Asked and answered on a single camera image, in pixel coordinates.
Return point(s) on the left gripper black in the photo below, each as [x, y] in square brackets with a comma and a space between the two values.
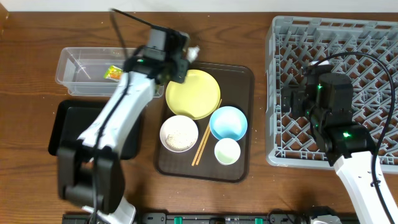
[181, 66]

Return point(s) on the small white green cup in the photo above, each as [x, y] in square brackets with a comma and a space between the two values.
[227, 151]

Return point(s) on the rice grains pile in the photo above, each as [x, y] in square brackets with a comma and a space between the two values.
[178, 142]

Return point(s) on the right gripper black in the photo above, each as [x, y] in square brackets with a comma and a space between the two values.
[298, 96]

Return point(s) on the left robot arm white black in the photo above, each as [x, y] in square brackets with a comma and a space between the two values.
[89, 168]

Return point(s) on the yellow plate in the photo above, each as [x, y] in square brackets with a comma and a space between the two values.
[197, 97]

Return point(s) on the grey dishwasher rack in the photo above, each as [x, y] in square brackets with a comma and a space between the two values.
[300, 48]

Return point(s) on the white bowl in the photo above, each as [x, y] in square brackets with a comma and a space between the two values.
[179, 124]

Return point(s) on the brown serving tray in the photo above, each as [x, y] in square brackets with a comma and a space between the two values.
[237, 90]

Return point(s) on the blue bowl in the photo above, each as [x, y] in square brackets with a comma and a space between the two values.
[228, 122]

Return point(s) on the white tissue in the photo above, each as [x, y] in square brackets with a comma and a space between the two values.
[192, 53]

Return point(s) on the clear plastic bin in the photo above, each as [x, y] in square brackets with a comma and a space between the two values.
[81, 70]

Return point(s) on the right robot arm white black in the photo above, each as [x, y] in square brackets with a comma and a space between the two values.
[326, 103]

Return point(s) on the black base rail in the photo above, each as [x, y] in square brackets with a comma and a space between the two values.
[275, 216]

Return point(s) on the green snack wrapper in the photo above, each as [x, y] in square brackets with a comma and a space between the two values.
[113, 73]

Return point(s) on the wooden chopstick left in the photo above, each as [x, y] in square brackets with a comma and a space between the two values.
[202, 143]

